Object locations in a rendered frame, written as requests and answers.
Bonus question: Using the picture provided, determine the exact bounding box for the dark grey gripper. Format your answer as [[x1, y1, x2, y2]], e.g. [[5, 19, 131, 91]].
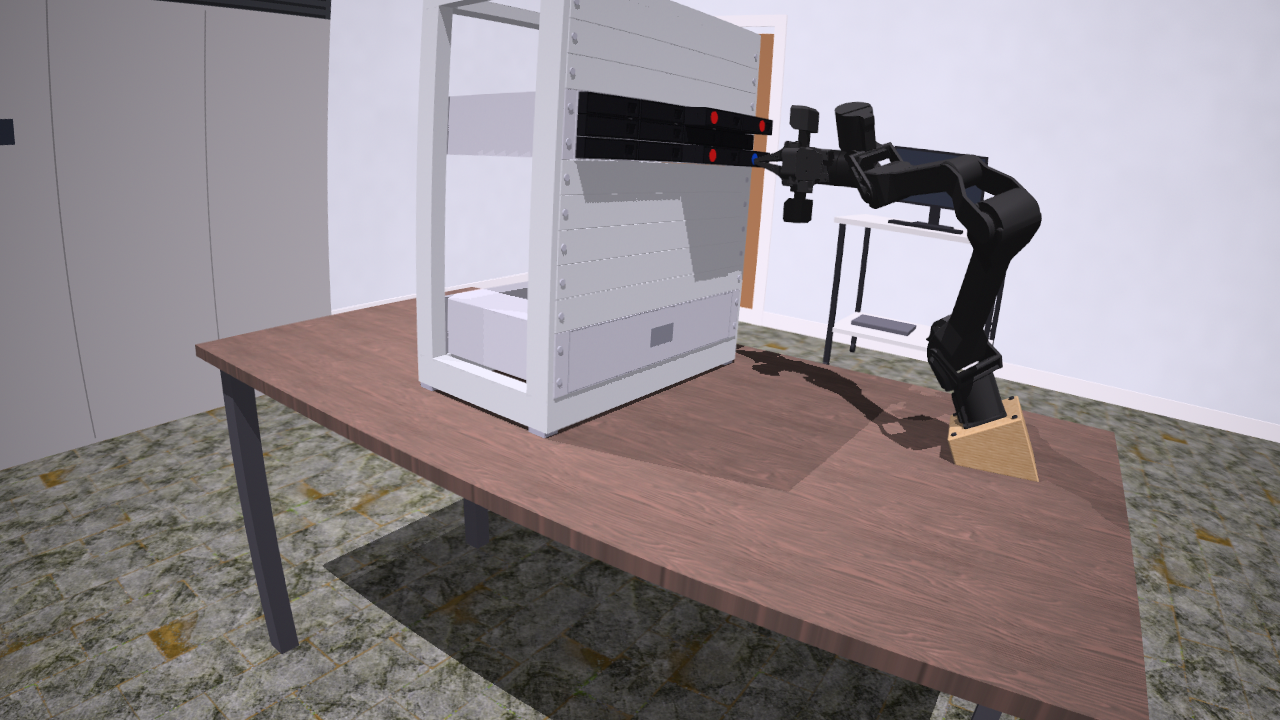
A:
[[754, 105, 842, 223]]

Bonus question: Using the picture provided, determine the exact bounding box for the white open-frame rack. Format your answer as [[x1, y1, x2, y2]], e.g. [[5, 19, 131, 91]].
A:
[[416, 0, 773, 438]]

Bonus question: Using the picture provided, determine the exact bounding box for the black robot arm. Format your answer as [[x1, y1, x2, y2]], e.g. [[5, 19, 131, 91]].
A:
[[781, 102, 1042, 429]]

